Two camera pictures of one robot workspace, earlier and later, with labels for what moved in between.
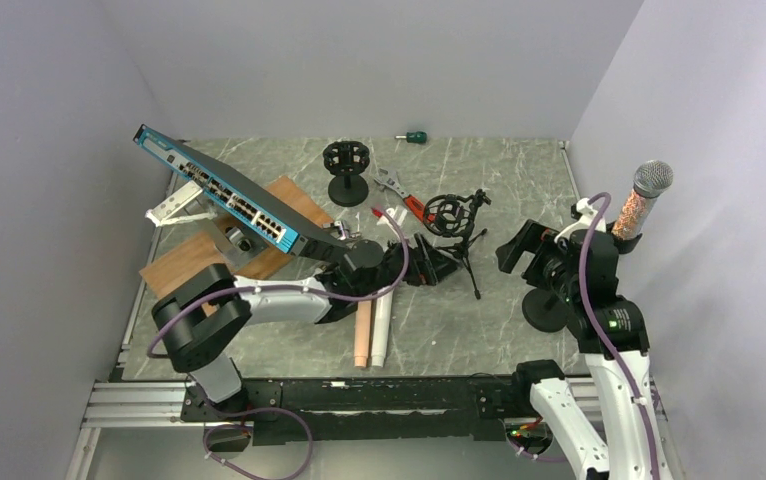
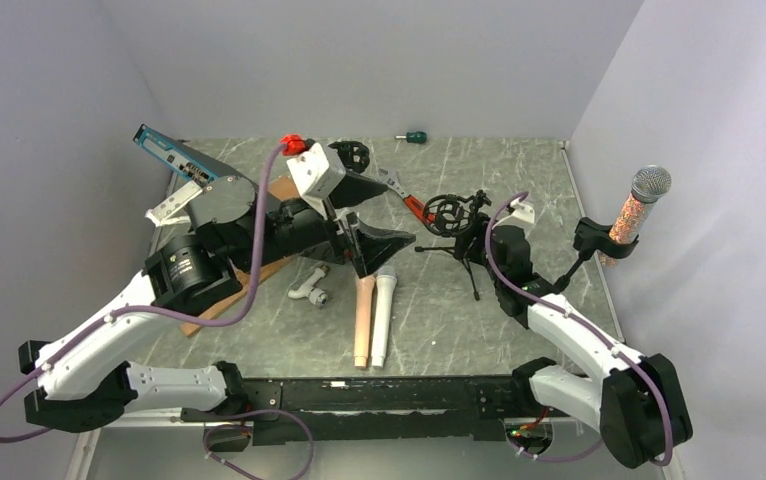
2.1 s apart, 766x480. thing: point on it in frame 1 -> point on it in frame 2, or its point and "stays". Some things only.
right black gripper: x=531 y=237 -> x=466 y=237
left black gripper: x=429 y=266 -> x=373 y=247
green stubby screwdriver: x=419 y=137 stays
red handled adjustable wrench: x=389 y=178 stays
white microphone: x=382 y=318 stays
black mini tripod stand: x=451 y=216 stays
